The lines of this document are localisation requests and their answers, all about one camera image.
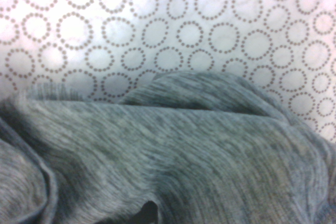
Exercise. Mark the white circle-patterned bedspread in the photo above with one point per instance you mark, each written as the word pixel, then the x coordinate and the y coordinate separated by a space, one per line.
pixel 157 24

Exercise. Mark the grey heather garment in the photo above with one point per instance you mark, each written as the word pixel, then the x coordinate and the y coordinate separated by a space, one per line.
pixel 170 161

